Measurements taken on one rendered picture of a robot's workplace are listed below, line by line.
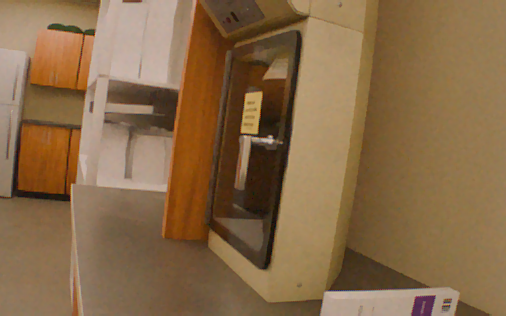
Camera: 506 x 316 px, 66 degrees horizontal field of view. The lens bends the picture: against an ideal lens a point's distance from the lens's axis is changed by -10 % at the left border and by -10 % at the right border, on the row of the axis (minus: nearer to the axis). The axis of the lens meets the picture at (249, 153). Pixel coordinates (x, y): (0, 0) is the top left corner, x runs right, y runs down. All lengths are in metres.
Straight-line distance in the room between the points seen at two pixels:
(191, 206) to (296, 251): 0.38
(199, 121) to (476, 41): 0.65
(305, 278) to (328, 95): 0.31
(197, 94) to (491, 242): 0.71
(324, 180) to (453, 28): 0.52
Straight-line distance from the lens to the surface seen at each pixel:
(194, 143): 1.00
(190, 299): 0.71
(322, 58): 0.71
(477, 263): 0.94
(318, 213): 0.72
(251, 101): 0.81
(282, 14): 0.73
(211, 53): 1.02
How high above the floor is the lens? 1.22
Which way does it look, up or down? 3 degrees down
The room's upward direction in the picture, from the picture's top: 8 degrees clockwise
